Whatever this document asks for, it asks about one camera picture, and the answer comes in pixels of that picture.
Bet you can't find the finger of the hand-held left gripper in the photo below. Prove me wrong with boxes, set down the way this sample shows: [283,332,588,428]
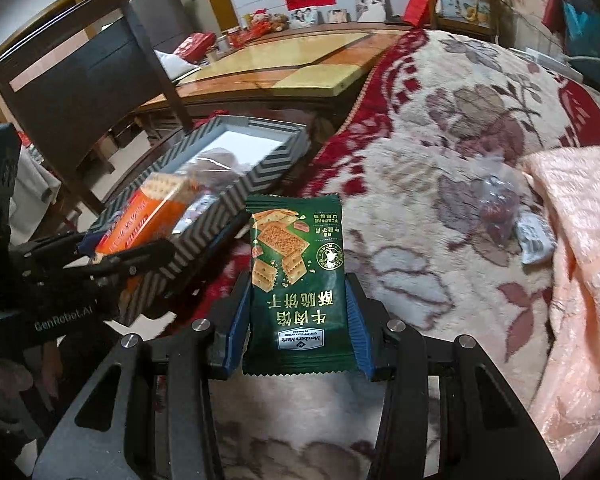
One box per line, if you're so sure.
[25,239,176,307]
[10,230,101,267]

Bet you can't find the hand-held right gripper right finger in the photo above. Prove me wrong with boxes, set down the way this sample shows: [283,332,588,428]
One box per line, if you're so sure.
[344,272,561,480]

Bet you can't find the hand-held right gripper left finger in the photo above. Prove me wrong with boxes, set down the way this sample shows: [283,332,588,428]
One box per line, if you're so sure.
[32,270,253,480]

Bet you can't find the orange cracker packet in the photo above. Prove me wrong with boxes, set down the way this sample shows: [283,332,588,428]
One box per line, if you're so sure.
[77,172,206,263]

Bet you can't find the green cracker packet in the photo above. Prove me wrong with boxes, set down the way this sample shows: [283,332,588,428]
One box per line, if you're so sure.
[242,192,357,376]

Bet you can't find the striped box with white inside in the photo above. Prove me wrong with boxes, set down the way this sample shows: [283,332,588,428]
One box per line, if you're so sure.
[87,115,312,311]

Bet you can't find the person's left hand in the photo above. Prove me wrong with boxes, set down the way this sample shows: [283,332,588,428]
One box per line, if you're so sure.
[0,342,63,401]

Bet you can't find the dark wooden chair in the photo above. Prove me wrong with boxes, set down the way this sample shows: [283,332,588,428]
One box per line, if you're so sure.
[0,0,196,216]

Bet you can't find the clear bag of red dates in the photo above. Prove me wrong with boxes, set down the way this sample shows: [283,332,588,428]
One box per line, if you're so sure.
[187,146,241,193]
[475,157,523,248]

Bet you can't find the small white snack packet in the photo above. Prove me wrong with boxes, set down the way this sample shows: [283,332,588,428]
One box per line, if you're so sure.
[514,210,556,266]

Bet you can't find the red floral printed blanket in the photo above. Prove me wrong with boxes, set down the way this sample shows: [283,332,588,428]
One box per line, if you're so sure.
[210,27,600,480]

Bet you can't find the red gift box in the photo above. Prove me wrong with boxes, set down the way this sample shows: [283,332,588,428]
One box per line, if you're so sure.
[172,31,217,64]

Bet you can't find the pink quilt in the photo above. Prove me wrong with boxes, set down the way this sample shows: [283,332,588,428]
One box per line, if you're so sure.
[520,145,600,471]

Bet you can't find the grey refrigerator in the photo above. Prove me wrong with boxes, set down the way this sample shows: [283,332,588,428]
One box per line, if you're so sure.
[129,0,193,51]

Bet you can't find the wooden table with yellow top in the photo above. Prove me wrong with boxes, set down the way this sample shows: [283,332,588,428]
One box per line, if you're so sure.
[130,25,411,151]

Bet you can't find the plush toys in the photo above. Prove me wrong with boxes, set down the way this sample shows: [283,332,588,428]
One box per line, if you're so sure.
[249,7,289,36]

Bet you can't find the red paper bag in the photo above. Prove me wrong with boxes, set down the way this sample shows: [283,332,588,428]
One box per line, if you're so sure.
[404,0,431,27]

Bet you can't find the wooden rack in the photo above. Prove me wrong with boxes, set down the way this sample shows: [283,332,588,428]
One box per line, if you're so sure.
[427,0,498,43]

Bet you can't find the teal cloth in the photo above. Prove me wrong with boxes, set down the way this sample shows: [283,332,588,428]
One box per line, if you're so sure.
[562,2,600,93]

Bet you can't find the large photo frame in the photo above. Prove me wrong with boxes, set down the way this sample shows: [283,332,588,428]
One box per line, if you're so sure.
[355,0,393,23]

